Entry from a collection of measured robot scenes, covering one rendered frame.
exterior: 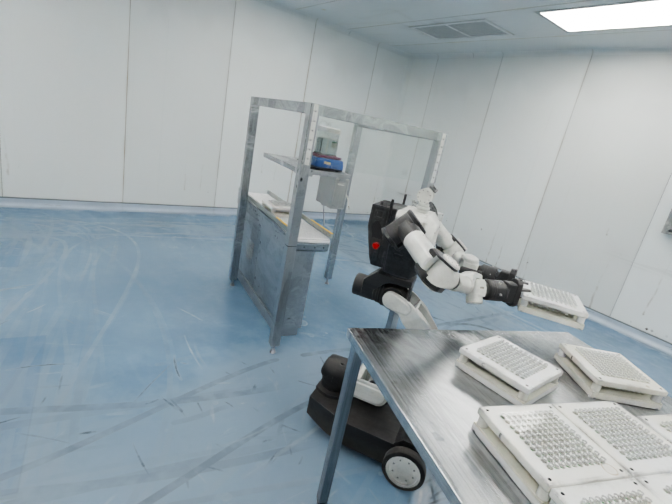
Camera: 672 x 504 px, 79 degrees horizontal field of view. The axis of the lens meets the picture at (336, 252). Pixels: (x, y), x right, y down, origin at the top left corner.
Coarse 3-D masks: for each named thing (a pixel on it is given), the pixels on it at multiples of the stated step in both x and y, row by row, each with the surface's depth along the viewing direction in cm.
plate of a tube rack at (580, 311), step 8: (528, 288) 175; (528, 296) 165; (536, 296) 167; (576, 296) 178; (544, 304) 163; (552, 304) 162; (560, 304) 163; (568, 304) 165; (568, 312) 160; (576, 312) 159; (584, 312) 159
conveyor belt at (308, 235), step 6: (252, 192) 372; (258, 198) 351; (264, 198) 356; (270, 198) 361; (306, 222) 302; (300, 228) 282; (306, 228) 285; (312, 228) 288; (300, 234) 267; (306, 234) 270; (312, 234) 273; (318, 234) 276; (300, 240) 260; (306, 240) 262; (312, 240) 264; (318, 240) 266; (324, 240) 269
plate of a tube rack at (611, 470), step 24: (480, 408) 105; (504, 408) 107; (528, 408) 109; (552, 408) 111; (504, 432) 97; (576, 432) 103; (528, 456) 91; (600, 456) 96; (552, 480) 85; (576, 480) 87; (600, 480) 88
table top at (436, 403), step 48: (384, 336) 148; (432, 336) 156; (480, 336) 164; (528, 336) 173; (384, 384) 120; (432, 384) 124; (480, 384) 129; (576, 384) 142; (432, 432) 103; (480, 480) 91
